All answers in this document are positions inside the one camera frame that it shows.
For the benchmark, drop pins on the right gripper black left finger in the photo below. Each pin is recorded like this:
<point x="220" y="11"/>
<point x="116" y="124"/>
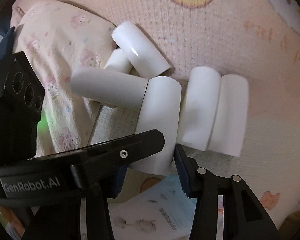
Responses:
<point x="77" y="215"/>

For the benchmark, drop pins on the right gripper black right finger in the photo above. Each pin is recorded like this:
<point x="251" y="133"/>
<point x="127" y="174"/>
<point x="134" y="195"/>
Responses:
<point x="244" y="215"/>

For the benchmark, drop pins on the small white paper roll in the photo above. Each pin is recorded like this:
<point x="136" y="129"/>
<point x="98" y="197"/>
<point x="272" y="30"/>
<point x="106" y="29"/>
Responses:
<point x="118" y="62"/>

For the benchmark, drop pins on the floral pink cloth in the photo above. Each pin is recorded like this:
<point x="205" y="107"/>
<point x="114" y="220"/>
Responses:
<point x="58" y="38"/>

